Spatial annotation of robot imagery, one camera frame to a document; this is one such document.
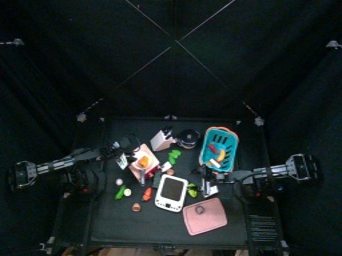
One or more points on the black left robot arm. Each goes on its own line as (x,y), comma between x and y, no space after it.
(57,164)

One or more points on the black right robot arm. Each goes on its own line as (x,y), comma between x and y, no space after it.
(275,170)

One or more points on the white striped toy block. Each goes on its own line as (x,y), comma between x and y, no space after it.
(212,191)

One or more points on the orange toy food piece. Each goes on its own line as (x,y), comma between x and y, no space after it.
(141,162)

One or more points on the green toy lime slice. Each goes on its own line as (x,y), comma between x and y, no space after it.
(192,190)

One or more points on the white toy food piece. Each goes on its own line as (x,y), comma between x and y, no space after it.
(213,163)

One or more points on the white toy plate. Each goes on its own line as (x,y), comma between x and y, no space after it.
(149,164)

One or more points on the yellow toy banana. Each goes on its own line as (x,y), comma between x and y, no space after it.
(221,155)

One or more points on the pink toy egg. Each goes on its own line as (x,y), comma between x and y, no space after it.
(119,182)

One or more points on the grey toy utensil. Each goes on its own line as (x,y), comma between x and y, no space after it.
(141,177)

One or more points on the red toy sausage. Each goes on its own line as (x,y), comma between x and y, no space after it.
(213,148)

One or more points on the white toy tablet scale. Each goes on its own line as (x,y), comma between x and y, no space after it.
(171,192)

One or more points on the pink cutting board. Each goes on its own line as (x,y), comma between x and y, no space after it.
(208,218)

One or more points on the green toy cucumber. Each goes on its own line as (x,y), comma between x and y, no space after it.
(120,192)

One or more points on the green toy leaf vegetable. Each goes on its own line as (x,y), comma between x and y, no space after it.
(173,156)

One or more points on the small brown toy piece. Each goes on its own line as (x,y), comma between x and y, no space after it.
(169,172)

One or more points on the teal basket with orange rim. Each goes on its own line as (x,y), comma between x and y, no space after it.
(228,143)

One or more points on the orange toy carrot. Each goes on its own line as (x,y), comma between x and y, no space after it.
(147,194)

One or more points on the black toy pot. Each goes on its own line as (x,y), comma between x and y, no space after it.
(188,138)

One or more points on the grey frame clamp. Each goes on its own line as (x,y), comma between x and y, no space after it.
(259,121)
(17,42)
(332,44)
(80,117)

